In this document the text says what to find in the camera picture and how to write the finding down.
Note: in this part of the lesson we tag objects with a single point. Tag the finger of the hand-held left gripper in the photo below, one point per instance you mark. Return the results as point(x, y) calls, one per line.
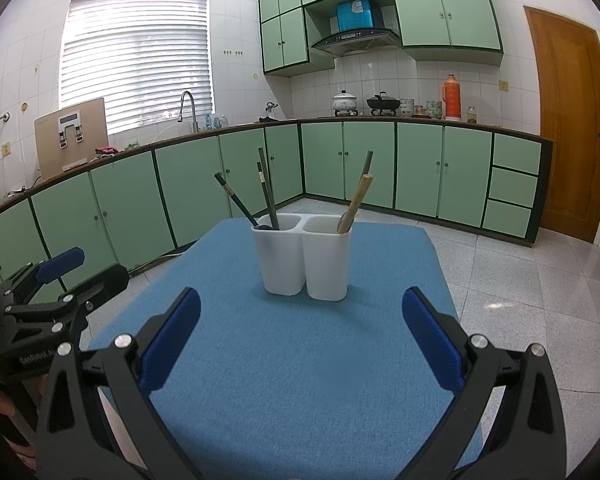
point(60, 262)
point(105, 280)

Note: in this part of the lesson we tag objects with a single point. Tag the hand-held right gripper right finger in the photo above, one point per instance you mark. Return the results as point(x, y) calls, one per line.
point(432, 340)

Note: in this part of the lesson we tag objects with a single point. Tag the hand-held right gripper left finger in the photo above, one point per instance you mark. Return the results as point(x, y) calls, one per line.
point(172, 335)

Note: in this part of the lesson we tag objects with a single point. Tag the white utensil holder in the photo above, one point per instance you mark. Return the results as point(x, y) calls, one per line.
point(325, 260)

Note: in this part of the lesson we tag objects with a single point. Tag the dark navy chopstick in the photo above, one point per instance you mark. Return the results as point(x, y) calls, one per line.
point(259, 169)
point(235, 200)

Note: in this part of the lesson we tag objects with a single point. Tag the wooden chopstick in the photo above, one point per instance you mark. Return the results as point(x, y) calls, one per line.
point(355, 195)
point(361, 195)

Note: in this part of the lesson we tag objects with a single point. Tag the grey chopstick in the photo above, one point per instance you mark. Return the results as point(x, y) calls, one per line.
point(368, 162)
point(263, 160)

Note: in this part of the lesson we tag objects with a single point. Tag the person's left leg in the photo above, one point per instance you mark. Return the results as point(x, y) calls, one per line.
point(115, 425)

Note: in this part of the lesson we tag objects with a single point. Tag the blue tablecloth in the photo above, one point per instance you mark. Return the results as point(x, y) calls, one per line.
point(290, 360)

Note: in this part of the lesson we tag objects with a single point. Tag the red cloth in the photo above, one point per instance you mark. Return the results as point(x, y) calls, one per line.
point(106, 150)

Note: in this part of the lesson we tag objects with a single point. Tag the cardboard board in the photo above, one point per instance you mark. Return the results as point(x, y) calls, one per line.
point(92, 125)

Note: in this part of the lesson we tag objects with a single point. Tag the green cabinet drawer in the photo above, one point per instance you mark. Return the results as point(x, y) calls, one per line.
point(516, 154)
point(506, 219)
point(512, 187)

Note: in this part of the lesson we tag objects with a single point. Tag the green base cabinets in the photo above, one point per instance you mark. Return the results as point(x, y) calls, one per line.
point(420, 170)

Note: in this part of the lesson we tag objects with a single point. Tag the metal kitchen faucet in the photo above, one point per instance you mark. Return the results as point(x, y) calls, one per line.
point(195, 117)

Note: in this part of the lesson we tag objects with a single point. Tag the clear plastic bottle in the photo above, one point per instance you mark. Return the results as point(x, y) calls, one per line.
point(223, 121)

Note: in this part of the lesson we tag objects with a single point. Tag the white window blinds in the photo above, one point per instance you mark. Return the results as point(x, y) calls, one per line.
point(135, 60)

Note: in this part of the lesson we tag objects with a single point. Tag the glass jar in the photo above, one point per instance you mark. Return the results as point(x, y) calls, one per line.
point(471, 115)

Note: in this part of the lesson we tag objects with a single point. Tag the patterned ceramic cup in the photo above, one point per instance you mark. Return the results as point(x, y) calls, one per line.
point(434, 109)

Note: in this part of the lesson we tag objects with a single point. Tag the stack of bowls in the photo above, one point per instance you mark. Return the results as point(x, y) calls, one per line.
point(407, 107)

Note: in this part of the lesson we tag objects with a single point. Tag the metal kettle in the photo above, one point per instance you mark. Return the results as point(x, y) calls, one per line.
point(272, 110)

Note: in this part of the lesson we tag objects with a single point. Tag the black wok with lid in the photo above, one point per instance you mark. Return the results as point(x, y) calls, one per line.
point(383, 103)

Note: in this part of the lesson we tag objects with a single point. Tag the orange thermos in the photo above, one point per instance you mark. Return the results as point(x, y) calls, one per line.
point(451, 97)

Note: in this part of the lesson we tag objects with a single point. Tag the white cooking pot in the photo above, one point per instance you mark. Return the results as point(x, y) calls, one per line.
point(344, 101)

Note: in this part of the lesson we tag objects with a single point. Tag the wooden door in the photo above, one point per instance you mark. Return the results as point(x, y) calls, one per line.
point(570, 125)

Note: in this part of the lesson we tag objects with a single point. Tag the range hood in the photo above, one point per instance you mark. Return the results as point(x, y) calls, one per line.
point(355, 39)

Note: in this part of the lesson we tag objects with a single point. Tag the green wall cabinets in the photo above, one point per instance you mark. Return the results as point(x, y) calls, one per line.
point(445, 15)

